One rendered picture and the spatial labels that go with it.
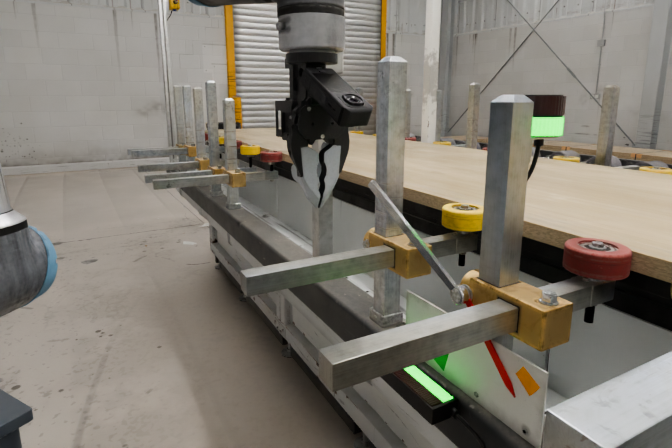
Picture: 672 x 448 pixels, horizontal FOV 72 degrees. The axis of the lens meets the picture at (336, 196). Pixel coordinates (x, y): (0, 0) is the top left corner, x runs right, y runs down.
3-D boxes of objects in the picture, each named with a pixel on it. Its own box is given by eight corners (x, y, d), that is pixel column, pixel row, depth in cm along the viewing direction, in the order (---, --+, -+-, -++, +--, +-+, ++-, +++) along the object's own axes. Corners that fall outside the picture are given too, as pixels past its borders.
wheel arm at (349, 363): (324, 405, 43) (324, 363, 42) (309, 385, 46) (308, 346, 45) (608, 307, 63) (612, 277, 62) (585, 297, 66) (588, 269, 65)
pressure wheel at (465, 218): (485, 274, 81) (490, 211, 79) (438, 271, 83) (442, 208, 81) (482, 259, 89) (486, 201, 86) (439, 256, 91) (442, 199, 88)
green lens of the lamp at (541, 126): (540, 136, 54) (542, 117, 54) (500, 133, 59) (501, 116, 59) (573, 135, 57) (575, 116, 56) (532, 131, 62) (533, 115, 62)
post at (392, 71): (383, 333, 83) (389, 55, 73) (372, 325, 86) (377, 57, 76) (399, 329, 84) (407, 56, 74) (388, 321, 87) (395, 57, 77)
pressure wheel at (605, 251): (598, 341, 59) (609, 256, 57) (544, 315, 66) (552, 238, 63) (634, 327, 63) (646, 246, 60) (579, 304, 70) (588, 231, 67)
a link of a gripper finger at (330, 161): (321, 199, 72) (321, 139, 70) (340, 206, 67) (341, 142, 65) (303, 201, 70) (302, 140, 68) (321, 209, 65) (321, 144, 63)
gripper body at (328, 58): (320, 138, 72) (319, 58, 69) (348, 143, 64) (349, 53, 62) (274, 141, 68) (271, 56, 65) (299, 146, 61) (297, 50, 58)
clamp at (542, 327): (540, 353, 52) (545, 311, 51) (457, 306, 63) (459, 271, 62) (573, 341, 54) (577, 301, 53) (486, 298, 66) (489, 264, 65)
